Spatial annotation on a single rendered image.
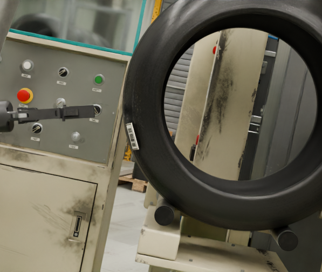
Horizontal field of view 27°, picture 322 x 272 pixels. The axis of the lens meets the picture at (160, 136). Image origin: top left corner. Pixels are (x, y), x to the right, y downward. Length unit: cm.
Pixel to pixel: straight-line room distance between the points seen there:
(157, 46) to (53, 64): 84
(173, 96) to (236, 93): 970
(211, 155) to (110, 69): 55
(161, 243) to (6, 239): 88
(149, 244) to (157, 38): 46
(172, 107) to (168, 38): 1008
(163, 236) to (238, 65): 58
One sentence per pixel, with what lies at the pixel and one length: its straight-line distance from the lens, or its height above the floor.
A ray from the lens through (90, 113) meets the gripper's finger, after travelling 161.
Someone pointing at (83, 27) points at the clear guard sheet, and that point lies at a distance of 225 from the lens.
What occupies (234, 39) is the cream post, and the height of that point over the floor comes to 135.
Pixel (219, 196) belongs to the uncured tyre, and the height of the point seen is 97.
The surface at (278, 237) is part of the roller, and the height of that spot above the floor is 90.
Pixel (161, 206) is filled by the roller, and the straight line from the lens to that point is 151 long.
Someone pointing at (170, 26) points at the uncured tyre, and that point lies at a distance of 149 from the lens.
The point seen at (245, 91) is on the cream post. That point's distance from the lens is 187.
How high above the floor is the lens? 115
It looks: 3 degrees down
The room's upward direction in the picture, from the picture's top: 11 degrees clockwise
